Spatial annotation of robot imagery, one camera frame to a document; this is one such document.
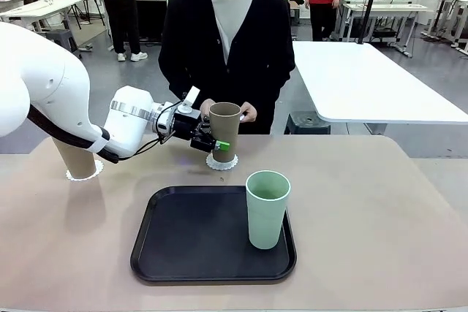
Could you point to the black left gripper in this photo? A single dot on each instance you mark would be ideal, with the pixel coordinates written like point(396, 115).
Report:
point(186, 125)

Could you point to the dark brown cup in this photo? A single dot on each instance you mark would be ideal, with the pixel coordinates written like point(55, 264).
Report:
point(225, 129)

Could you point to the light green cup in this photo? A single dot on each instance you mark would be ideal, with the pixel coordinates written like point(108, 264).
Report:
point(265, 220)

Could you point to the tan cup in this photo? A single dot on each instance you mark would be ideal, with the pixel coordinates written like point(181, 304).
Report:
point(78, 166)

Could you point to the person's left forearm black sleeve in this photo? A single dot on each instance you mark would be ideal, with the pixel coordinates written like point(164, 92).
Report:
point(274, 85)

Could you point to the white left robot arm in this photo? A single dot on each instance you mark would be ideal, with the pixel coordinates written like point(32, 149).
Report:
point(47, 82)

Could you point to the person's right forearm black sleeve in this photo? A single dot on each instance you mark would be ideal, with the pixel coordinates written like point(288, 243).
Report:
point(179, 82)

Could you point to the person's right hand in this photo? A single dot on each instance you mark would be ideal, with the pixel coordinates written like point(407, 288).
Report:
point(205, 109)

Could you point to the person's left hand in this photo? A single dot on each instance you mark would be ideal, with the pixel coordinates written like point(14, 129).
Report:
point(250, 113)

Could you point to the person in black cardigan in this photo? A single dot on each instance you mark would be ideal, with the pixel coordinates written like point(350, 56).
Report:
point(256, 52)

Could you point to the dark grey plastic stool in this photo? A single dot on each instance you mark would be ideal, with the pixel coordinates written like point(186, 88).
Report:
point(307, 123)

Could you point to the black plastic tray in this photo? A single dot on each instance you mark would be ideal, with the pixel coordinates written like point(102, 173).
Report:
point(197, 246)

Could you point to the black equipment table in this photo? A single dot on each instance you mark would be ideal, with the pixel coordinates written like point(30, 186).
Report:
point(150, 16)

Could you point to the person in grey hoodie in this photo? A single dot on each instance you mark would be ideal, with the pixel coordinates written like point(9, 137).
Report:
point(122, 8)

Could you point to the large white table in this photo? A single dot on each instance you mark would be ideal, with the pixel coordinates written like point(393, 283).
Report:
point(365, 82)

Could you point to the grey step stool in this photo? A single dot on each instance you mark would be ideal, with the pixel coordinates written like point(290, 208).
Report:
point(64, 36)

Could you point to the white desk with white legs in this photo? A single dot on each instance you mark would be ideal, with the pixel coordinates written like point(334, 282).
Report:
point(40, 6)

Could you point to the black vertical pole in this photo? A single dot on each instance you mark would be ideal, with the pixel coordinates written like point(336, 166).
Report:
point(371, 1)

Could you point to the long white desk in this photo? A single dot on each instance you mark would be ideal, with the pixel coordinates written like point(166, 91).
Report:
point(384, 8)

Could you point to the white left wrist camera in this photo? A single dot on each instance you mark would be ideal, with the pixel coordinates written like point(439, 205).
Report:
point(189, 100)

